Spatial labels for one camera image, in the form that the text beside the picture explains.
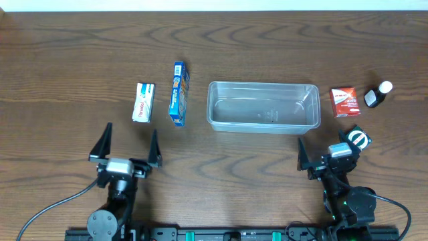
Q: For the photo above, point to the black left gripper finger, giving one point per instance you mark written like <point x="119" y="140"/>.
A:
<point x="102" y="147"/>
<point x="154" y="156"/>

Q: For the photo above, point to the dark green round-label box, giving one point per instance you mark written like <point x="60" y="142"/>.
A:
<point x="359" y="138"/>

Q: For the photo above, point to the blue KoolFever box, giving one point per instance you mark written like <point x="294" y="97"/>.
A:
<point x="179" y="94"/>

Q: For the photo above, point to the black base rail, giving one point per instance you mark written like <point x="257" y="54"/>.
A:
<point x="290" y="233"/>

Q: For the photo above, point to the white Panadol box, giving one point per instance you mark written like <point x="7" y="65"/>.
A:
<point x="143" y="103"/>

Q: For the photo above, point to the red medicine box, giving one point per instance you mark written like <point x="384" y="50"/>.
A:
<point x="344" y="102"/>

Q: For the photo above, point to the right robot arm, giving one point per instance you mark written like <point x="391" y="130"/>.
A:
<point x="352" y="208"/>

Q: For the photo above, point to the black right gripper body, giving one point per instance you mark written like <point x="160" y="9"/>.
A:
<point x="317" y="170"/>

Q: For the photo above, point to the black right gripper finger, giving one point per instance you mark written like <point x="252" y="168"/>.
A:
<point x="303" y="160"/>
<point x="342" y="137"/>

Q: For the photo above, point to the dark bottle white cap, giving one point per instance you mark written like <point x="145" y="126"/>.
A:
<point x="377" y="95"/>

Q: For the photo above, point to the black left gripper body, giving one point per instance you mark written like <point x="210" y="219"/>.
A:
<point x="103" y="175"/>

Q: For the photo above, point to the clear plastic container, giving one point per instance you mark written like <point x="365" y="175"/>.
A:
<point x="260" y="107"/>

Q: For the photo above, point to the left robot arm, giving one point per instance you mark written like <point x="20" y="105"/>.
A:
<point x="115" y="214"/>

